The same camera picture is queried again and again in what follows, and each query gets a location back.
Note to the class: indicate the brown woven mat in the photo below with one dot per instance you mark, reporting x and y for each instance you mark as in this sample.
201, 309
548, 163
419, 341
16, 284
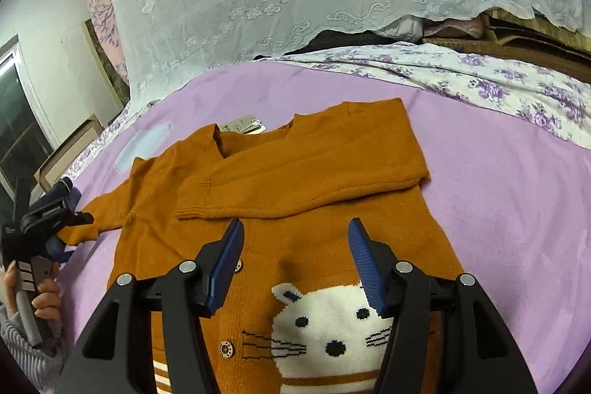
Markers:
531, 45

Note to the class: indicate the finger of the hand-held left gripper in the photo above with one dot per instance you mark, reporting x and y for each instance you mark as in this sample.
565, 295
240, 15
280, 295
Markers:
79, 218
62, 191

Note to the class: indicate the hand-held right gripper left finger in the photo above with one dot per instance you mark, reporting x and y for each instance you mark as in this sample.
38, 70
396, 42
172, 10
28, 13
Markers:
226, 264

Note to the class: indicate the purple floral bed sheet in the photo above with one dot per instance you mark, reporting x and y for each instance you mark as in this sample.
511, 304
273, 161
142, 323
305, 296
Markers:
485, 80

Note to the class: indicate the pink clothes pile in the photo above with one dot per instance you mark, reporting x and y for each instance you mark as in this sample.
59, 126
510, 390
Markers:
443, 27

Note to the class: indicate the wooden framed furniture piece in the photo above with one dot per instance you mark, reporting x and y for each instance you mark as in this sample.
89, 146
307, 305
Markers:
69, 149

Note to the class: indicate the dark mottled board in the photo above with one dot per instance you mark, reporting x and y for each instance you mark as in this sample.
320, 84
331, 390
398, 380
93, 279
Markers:
106, 57

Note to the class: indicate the pink floral cloth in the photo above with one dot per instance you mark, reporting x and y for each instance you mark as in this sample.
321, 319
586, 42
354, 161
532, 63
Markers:
104, 11

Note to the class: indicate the window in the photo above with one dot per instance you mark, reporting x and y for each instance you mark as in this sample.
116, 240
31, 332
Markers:
16, 117

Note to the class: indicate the orange knitted cat sweater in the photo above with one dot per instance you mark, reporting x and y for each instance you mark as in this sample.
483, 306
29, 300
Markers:
323, 172

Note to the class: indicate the sweater hang tag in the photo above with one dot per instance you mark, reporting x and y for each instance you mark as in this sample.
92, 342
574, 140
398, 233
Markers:
244, 125

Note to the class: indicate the person's left forearm grey sleeve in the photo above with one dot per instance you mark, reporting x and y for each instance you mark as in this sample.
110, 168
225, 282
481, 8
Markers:
23, 350

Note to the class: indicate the person's left hand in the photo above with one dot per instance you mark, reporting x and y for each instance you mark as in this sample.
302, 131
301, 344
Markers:
46, 299

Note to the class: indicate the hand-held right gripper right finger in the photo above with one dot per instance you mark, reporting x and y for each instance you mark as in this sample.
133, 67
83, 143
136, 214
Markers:
367, 264

